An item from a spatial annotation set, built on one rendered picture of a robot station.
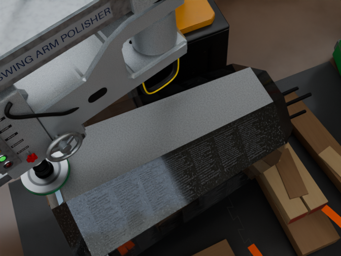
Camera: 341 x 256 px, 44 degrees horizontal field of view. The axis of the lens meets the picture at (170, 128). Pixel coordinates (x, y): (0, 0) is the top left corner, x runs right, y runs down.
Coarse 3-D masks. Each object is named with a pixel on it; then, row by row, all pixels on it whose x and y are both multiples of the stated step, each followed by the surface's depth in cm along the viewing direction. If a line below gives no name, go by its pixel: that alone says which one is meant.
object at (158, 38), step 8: (168, 16) 153; (152, 24) 152; (160, 24) 153; (168, 24) 156; (176, 24) 165; (144, 32) 155; (152, 32) 155; (160, 32) 156; (168, 32) 159; (176, 32) 167; (136, 40) 162; (144, 40) 160; (152, 40) 159; (160, 40) 160; (168, 40) 163; (176, 40) 169; (136, 48) 168; (144, 48) 164; (152, 48) 163; (160, 48) 164; (168, 48) 167
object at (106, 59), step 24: (168, 0) 145; (120, 24) 140; (144, 24) 146; (72, 48) 149; (96, 48) 143; (120, 48) 147; (48, 72) 149; (72, 72) 148; (96, 72) 147; (120, 72) 156; (144, 72) 166; (48, 96) 145; (72, 96) 148; (96, 96) 157; (120, 96) 167; (48, 120) 149; (72, 120) 158
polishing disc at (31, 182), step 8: (56, 152) 192; (48, 160) 190; (64, 160) 190; (56, 168) 188; (64, 168) 188; (24, 176) 187; (32, 176) 187; (56, 176) 186; (64, 176) 186; (24, 184) 185; (32, 184) 185; (40, 184) 185; (48, 184) 184; (56, 184) 184; (32, 192) 185; (40, 192) 183; (48, 192) 183
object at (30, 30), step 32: (0, 0) 125; (32, 0) 124; (64, 0) 124; (96, 0) 124; (128, 0) 131; (160, 0) 143; (0, 32) 119; (32, 32) 118; (64, 32) 123; (96, 32) 132; (0, 64) 116; (32, 64) 124
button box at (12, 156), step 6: (0, 138) 135; (0, 144) 137; (6, 144) 139; (6, 150) 141; (12, 150) 145; (12, 156) 145; (6, 162) 145; (18, 162) 150; (0, 168) 146; (12, 168) 150
